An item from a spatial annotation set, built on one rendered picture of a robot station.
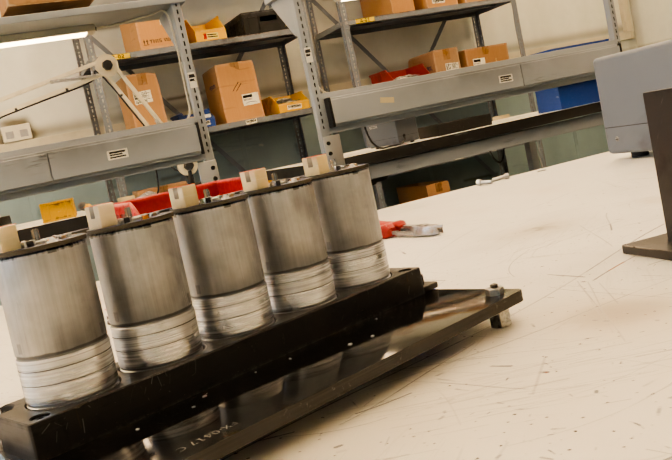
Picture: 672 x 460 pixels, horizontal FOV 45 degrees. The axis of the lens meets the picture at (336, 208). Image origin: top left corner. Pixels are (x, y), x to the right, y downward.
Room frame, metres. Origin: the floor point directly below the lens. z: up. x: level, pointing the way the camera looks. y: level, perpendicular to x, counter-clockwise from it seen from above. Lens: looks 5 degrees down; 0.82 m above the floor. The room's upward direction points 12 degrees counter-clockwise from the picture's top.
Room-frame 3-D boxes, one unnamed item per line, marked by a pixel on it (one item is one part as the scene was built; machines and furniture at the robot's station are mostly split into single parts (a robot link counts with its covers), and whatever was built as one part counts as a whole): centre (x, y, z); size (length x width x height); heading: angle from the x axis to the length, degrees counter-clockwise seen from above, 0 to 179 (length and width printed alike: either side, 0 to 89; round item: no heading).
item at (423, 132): (3.14, -0.52, 0.77); 0.24 x 0.16 x 0.04; 112
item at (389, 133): (3.01, -0.26, 0.80); 0.15 x 0.12 x 0.10; 42
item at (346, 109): (3.00, -0.64, 0.90); 1.30 x 0.06 x 0.12; 113
